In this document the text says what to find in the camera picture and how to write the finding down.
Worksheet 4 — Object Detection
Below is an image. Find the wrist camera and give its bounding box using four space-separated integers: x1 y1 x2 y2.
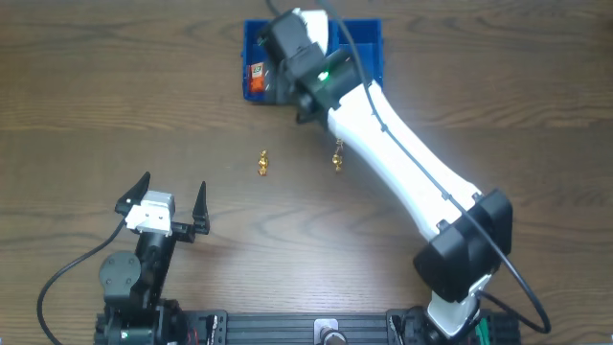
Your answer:
291 8 331 55
124 190 177 238

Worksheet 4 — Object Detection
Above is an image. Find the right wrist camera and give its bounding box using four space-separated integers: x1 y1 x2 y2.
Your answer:
291 8 331 55

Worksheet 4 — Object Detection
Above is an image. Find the blue tray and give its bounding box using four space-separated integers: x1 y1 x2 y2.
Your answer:
242 17 384 103

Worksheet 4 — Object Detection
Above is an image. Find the mounting rail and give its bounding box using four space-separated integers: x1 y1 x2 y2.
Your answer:
94 310 523 345

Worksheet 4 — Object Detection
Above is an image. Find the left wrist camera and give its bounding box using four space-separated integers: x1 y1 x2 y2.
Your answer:
124 190 177 238

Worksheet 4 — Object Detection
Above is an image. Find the black cable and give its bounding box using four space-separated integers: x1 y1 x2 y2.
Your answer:
265 0 552 335
36 219 128 345

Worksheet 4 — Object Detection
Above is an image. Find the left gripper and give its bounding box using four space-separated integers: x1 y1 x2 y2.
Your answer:
114 172 211 243

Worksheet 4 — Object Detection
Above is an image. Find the orange candy box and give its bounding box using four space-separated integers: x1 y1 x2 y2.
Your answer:
248 61 266 95

